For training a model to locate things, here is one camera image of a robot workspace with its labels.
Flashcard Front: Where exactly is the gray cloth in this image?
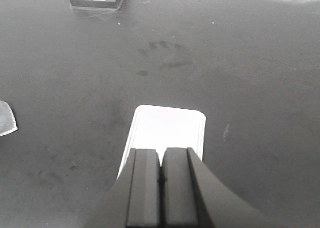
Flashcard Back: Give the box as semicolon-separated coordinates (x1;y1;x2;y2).
0;101;18;136

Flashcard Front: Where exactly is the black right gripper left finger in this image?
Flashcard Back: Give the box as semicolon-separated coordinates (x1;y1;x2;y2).
84;149;160;228

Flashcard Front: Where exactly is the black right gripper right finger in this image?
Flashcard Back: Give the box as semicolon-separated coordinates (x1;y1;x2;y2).
161;148;270;228

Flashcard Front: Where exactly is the metal tray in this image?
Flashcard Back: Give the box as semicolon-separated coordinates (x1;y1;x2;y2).
118;104;206;175

